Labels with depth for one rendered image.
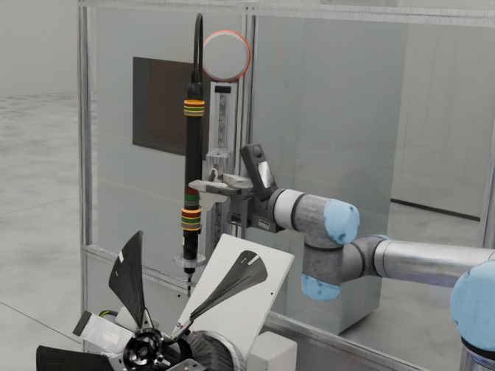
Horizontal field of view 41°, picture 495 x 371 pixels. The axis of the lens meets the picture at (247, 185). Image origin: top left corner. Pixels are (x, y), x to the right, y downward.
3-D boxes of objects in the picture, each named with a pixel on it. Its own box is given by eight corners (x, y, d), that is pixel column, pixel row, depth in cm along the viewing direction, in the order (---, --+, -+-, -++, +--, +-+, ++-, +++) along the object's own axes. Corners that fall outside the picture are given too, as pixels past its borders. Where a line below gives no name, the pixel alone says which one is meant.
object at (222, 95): (208, 269, 226) (216, 85, 211) (223, 269, 226) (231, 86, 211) (207, 272, 223) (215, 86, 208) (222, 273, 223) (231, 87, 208)
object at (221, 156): (208, 172, 217) (209, 146, 214) (230, 174, 216) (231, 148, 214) (205, 179, 207) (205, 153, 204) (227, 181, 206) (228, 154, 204)
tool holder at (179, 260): (177, 252, 157) (179, 213, 155) (208, 255, 157) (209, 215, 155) (171, 266, 149) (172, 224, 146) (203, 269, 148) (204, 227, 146)
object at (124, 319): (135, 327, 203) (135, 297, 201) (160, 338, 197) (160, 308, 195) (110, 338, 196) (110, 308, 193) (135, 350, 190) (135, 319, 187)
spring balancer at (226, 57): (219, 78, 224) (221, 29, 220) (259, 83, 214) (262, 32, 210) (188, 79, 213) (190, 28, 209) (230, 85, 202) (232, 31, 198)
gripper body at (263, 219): (222, 222, 137) (270, 236, 129) (224, 181, 134) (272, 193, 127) (246, 215, 142) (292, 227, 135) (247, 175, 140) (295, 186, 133)
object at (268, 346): (258, 355, 234) (260, 326, 231) (296, 371, 224) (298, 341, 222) (227, 373, 221) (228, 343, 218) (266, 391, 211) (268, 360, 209)
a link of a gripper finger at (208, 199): (183, 209, 138) (225, 215, 136) (183, 182, 137) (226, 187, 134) (188, 205, 141) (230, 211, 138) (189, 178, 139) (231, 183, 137)
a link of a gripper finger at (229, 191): (203, 193, 134) (245, 199, 132) (203, 185, 134) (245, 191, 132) (211, 188, 139) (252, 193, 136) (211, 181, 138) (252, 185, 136)
